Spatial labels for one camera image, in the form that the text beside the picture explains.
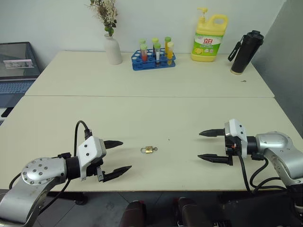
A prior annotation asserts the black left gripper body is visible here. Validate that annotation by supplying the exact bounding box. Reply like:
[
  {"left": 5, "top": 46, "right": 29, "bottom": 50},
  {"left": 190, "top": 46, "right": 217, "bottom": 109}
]
[{"left": 85, "top": 157, "right": 107, "bottom": 183}]

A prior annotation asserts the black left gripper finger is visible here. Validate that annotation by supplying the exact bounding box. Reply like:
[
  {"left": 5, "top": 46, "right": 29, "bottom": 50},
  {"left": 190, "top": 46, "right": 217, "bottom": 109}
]
[
  {"left": 103, "top": 140, "right": 124, "bottom": 150},
  {"left": 102, "top": 165, "right": 133, "bottom": 183}
]

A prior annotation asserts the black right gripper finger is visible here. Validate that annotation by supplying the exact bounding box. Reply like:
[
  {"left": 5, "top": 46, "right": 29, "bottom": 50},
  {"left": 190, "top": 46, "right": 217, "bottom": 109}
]
[
  {"left": 197, "top": 154, "right": 232, "bottom": 166},
  {"left": 198, "top": 128, "right": 226, "bottom": 138}
]

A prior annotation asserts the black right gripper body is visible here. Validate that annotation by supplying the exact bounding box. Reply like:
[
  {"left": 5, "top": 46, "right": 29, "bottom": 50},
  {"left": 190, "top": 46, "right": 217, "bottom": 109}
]
[{"left": 224, "top": 135, "right": 242, "bottom": 166}]

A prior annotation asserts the dark maroon rounded shape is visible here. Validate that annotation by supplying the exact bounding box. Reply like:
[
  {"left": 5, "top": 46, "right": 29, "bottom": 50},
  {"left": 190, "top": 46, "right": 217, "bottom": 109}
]
[
  {"left": 173, "top": 197, "right": 214, "bottom": 227},
  {"left": 119, "top": 200, "right": 148, "bottom": 227}
]

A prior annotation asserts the black blocky object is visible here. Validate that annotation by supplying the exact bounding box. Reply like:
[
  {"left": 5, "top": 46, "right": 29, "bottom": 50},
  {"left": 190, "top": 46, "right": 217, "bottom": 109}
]
[{"left": 216, "top": 191, "right": 298, "bottom": 227}]

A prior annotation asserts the blue test tube rack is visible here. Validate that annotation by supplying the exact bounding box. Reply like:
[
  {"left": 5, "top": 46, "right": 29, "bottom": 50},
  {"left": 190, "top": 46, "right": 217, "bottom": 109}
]
[{"left": 131, "top": 48, "right": 177, "bottom": 71}]

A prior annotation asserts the cream-capped tube yellow liquid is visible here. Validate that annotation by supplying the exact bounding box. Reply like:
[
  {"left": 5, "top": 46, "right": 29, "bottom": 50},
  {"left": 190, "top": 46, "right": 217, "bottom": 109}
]
[{"left": 166, "top": 42, "right": 175, "bottom": 66}]

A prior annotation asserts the white ceramic vase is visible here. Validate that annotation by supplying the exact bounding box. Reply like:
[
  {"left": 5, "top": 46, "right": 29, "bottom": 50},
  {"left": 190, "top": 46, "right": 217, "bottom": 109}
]
[{"left": 104, "top": 33, "right": 123, "bottom": 66}]

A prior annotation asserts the yellow detergent pump bottle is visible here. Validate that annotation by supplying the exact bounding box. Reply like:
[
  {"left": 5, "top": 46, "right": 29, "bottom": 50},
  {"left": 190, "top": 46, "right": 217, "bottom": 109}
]
[{"left": 190, "top": 7, "right": 229, "bottom": 63}]

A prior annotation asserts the green-capped tube red liquid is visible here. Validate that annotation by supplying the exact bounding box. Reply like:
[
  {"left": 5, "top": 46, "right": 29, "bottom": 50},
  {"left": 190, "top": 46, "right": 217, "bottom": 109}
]
[{"left": 140, "top": 44, "right": 149, "bottom": 63}]

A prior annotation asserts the green-capped tube white label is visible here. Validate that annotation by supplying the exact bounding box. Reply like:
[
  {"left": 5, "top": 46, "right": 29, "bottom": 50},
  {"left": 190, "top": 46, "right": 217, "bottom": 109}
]
[{"left": 153, "top": 43, "right": 162, "bottom": 65}]

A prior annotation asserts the green-capped tube orange liquid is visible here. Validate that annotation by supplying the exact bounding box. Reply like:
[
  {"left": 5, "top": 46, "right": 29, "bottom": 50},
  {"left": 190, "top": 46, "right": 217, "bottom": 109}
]
[{"left": 164, "top": 36, "right": 172, "bottom": 54}]

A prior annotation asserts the green-capped dark tube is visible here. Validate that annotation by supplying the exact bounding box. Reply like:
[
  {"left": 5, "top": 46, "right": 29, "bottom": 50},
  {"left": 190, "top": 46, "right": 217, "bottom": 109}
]
[{"left": 151, "top": 37, "right": 160, "bottom": 54}]

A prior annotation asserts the grey laptop computer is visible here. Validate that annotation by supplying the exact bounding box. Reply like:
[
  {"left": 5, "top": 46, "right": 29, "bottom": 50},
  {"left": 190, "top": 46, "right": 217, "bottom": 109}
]
[{"left": 0, "top": 42, "right": 42, "bottom": 126}]

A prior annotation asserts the dried flower bunch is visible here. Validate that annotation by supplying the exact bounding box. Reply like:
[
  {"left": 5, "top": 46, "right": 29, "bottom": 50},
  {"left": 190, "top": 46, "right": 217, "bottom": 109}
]
[{"left": 87, "top": 0, "right": 118, "bottom": 38}]

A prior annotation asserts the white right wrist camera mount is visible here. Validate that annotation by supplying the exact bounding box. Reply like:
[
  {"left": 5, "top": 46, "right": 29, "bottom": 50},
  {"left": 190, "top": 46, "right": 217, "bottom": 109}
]
[{"left": 224, "top": 119, "right": 248, "bottom": 158}]

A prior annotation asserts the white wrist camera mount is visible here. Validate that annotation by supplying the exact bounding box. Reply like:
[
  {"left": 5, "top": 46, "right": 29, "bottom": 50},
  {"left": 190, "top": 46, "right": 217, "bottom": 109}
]
[
  {"left": 224, "top": 119, "right": 248, "bottom": 158},
  {"left": 76, "top": 136, "right": 107, "bottom": 182}
]

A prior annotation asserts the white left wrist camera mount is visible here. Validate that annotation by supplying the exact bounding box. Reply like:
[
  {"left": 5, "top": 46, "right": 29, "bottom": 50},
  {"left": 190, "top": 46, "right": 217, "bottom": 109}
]
[{"left": 76, "top": 136, "right": 107, "bottom": 182}]

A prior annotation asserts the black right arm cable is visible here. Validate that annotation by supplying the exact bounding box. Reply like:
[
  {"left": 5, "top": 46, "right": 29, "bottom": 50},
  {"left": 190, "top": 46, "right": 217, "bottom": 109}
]
[{"left": 236, "top": 152, "right": 288, "bottom": 194}]

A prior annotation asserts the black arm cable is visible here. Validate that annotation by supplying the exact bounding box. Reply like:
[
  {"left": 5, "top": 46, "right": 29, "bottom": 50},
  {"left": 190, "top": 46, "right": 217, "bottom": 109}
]
[
  {"left": 9, "top": 120, "right": 93, "bottom": 213},
  {"left": 236, "top": 152, "right": 288, "bottom": 194}
]

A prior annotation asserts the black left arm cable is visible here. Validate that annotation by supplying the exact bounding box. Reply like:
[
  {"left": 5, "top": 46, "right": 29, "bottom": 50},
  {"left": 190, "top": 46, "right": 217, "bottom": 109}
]
[{"left": 9, "top": 120, "right": 93, "bottom": 213}]

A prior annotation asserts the black tumbler with strap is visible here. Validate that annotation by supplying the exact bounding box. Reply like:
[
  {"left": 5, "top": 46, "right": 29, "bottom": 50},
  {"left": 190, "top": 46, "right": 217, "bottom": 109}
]
[{"left": 227, "top": 30, "right": 265, "bottom": 76}]

